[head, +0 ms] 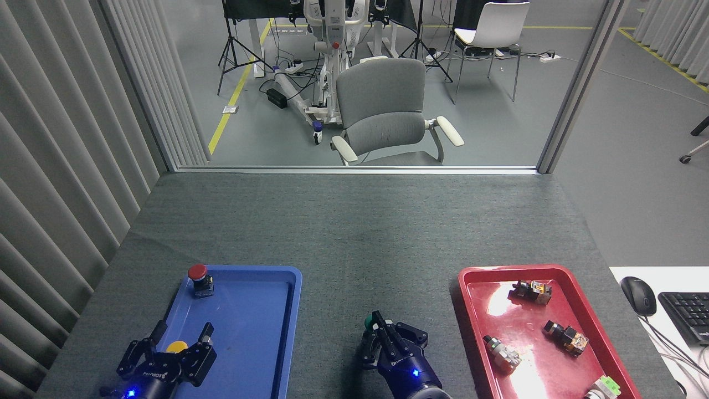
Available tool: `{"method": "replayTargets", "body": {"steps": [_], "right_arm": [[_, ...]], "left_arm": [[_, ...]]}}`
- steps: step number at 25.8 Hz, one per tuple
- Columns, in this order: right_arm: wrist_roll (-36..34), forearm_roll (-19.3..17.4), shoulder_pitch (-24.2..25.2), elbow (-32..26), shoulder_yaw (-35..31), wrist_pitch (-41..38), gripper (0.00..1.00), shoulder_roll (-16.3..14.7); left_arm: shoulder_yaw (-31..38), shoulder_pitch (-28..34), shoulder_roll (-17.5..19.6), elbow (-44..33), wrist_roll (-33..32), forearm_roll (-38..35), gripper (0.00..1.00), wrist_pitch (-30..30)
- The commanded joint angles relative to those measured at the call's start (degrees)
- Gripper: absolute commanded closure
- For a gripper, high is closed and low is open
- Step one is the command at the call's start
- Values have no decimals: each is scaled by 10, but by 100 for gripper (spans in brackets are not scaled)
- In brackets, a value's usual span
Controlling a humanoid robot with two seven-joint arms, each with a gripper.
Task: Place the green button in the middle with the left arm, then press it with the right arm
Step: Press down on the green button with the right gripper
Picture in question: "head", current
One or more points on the white stand on wheels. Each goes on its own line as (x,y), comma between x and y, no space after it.
(332,33)

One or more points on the grey office chair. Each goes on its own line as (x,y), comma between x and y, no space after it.
(382,100)

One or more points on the white plastic chair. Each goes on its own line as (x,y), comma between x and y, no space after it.
(496,25)

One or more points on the silver floor plate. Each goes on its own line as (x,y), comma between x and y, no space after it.
(230,110)

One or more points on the red plastic tray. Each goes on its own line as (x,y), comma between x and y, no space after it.
(526,327)

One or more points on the blue plastic tray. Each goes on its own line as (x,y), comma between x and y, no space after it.
(249,332)

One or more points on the black keyboard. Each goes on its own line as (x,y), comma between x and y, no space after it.
(689,316)

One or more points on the black power adapter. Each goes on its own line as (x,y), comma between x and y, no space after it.
(276,98)

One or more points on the white switch with green cap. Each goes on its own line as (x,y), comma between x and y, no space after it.
(605,387)

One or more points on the silver round switch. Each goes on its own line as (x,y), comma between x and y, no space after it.
(501,353)

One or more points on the green push button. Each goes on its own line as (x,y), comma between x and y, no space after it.
(368,322)

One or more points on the black switch with orange block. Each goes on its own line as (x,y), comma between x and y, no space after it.
(532,292)
(570,337)

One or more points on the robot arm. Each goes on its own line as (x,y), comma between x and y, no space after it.
(432,394)

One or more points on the silver post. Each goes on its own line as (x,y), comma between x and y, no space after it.
(581,83)

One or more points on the white power strip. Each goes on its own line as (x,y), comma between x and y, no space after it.
(293,68)
(550,57)

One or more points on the white desk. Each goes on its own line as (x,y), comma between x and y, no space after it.
(681,277)

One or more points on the black computer mouse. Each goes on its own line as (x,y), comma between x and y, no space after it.
(638,295)

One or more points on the yellow push button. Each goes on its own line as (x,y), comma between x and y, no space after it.
(177,347)

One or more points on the black chair base with wheel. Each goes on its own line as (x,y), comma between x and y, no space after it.
(699,127)

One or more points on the red push button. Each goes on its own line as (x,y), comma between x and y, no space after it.
(197,272)

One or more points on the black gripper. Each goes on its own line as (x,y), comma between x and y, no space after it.
(410,379)
(158,382)

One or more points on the black tripod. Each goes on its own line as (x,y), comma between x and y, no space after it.
(419,39)
(228,50)

